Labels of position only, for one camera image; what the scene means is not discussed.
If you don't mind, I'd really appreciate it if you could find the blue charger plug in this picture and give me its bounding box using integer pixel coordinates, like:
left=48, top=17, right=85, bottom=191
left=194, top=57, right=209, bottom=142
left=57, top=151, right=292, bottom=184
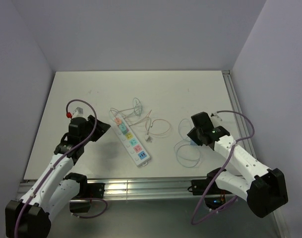
left=190, top=140, right=197, bottom=146

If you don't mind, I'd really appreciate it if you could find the blue charger cable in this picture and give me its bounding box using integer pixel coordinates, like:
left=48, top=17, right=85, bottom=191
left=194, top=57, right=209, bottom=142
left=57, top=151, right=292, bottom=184
left=173, top=118, right=202, bottom=169

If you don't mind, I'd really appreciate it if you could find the pink charger plug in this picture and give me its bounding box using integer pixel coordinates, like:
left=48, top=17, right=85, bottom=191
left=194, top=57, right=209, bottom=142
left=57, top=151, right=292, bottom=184
left=114, top=118, right=122, bottom=125

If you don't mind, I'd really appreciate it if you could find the teal charger cable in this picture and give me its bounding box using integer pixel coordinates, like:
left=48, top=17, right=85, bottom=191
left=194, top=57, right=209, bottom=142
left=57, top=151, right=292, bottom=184
left=108, top=97, right=144, bottom=119

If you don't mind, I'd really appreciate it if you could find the teal charger plug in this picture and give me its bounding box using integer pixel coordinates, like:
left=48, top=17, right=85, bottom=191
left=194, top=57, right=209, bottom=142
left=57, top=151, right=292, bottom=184
left=118, top=123, right=128, bottom=134

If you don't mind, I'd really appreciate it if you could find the pink charger cable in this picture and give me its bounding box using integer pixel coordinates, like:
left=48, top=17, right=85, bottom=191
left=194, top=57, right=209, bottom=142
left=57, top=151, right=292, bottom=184
left=110, top=107, right=172, bottom=137

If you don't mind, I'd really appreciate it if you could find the white multicolour power strip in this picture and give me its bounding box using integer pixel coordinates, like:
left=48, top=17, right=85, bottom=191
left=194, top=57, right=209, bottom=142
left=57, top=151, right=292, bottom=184
left=110, top=116, right=151, bottom=167

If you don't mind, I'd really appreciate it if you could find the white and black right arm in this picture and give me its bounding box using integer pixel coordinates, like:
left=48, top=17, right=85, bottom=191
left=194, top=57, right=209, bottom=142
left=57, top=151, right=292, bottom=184
left=187, top=112, right=288, bottom=218

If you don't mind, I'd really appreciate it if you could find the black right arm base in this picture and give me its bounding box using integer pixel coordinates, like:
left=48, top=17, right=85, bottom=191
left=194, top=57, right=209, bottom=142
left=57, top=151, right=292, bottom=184
left=187, top=178, right=236, bottom=210

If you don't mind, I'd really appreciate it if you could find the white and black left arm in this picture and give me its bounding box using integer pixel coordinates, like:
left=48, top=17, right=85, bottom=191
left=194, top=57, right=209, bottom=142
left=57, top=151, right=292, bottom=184
left=5, top=115, right=111, bottom=238

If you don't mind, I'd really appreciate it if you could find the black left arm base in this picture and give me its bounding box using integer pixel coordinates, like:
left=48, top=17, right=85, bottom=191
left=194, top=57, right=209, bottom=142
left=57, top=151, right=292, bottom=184
left=69, top=182, right=108, bottom=217

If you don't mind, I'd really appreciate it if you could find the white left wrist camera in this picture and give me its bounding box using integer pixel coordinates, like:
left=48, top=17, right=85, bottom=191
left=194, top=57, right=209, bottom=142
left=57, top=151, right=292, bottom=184
left=66, top=107, right=83, bottom=119

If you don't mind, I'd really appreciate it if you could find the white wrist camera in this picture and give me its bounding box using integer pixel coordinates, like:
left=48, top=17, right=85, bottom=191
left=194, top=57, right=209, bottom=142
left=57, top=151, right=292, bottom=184
left=210, top=112, right=223, bottom=121
left=66, top=107, right=83, bottom=119

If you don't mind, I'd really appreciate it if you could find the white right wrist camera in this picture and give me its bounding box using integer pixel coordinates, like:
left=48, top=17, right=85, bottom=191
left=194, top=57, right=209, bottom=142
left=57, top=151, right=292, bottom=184
left=210, top=112, right=223, bottom=121

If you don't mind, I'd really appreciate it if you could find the white power strip cord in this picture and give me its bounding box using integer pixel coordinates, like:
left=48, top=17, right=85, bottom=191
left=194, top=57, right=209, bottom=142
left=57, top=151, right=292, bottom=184
left=108, top=109, right=154, bottom=144

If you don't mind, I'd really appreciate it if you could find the aluminium rail frame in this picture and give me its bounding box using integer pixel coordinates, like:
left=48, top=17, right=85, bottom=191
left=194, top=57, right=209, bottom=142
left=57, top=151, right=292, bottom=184
left=4, top=70, right=293, bottom=238

